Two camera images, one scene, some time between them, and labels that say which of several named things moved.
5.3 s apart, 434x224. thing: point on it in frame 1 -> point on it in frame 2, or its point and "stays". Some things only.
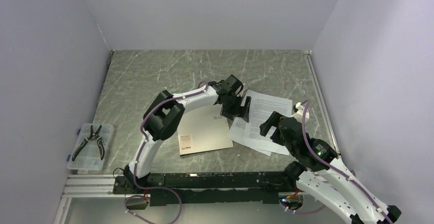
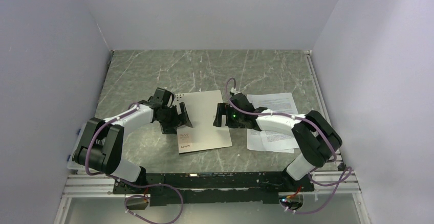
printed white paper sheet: [237, 133] -> [255, 142]
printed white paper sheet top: [262, 106] stays
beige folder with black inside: [204, 129] stays
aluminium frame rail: [86, 186] stays
